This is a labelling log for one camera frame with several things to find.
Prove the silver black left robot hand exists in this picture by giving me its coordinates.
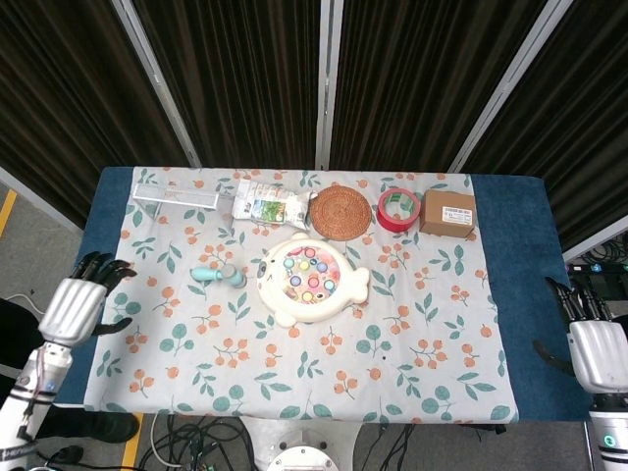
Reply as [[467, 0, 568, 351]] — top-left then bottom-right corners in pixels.
[[37, 251, 138, 351]]

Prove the red tape roll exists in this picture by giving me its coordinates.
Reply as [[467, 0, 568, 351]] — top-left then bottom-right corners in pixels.
[[376, 187, 423, 233]]

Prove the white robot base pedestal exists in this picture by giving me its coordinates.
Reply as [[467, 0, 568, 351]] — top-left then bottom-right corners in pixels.
[[243, 415, 375, 471]]

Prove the floral print tablecloth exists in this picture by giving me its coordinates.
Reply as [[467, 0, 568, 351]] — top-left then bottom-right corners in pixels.
[[82, 166, 520, 426]]

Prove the black floor cable bundle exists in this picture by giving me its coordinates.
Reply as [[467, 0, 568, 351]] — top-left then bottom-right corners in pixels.
[[139, 414, 261, 471]]

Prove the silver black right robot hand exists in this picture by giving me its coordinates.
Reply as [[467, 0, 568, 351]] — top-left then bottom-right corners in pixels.
[[533, 277, 628, 393]]

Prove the dark ribbed partition panel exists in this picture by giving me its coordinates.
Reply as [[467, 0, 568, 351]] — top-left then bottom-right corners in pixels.
[[463, 0, 628, 252], [0, 0, 193, 231], [329, 0, 553, 173], [131, 0, 324, 171]]

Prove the black power strip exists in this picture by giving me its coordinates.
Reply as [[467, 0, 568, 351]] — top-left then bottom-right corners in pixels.
[[563, 261, 628, 277]]

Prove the white printed snack packet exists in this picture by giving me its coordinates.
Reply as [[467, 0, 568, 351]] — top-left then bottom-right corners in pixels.
[[230, 179, 316, 233]]

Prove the light blue toy handle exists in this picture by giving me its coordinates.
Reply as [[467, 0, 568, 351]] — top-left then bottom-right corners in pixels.
[[189, 264, 248, 291]]

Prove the blue table cover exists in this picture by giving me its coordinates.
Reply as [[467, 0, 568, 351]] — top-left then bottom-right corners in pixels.
[[53, 166, 607, 424]]

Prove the round woven rattan coaster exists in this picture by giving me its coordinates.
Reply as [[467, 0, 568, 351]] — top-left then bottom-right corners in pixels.
[[308, 185, 373, 242]]

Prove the black shoe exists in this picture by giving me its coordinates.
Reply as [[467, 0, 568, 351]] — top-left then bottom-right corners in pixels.
[[34, 410, 141, 444]]

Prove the white fish-shaped toy game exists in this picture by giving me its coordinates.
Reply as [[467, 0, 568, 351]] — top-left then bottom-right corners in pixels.
[[255, 232, 372, 329]]

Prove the grey aluminium partition post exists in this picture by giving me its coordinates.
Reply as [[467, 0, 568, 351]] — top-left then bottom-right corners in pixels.
[[447, 0, 576, 174], [313, 0, 343, 172], [108, 0, 203, 169], [562, 234, 628, 263]]

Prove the brown cardboard box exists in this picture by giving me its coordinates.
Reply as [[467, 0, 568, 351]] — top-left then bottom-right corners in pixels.
[[418, 188, 479, 240]]

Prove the clear mesh display rack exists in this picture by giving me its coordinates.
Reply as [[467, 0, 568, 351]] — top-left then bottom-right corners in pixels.
[[131, 182, 220, 220]]

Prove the white floor cable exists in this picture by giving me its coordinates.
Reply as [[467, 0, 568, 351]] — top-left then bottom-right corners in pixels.
[[148, 413, 185, 468]]

